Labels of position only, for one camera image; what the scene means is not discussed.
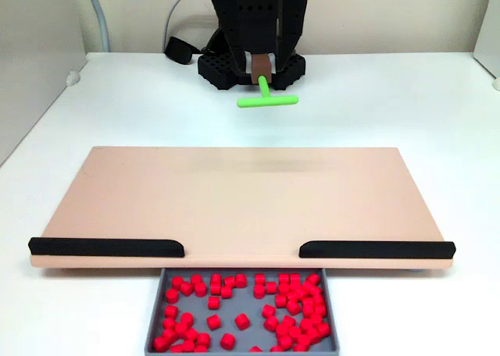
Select black strap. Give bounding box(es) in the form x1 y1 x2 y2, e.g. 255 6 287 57
163 36 204 66

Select green T-shaped pusher tool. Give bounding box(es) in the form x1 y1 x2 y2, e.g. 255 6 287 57
237 53 300 109

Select black edge rail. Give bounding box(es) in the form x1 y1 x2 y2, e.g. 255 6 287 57
298 240 456 260
27 237 185 258

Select grey rectangular tray container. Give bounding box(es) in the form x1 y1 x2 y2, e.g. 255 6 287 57
143 267 340 353

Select thick grey hose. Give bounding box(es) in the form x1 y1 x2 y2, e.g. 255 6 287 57
83 0 111 53

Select beige flat board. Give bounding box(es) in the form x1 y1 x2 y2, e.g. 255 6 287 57
30 145 454 271

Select thin grey cable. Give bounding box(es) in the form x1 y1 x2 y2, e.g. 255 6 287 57
162 0 206 55

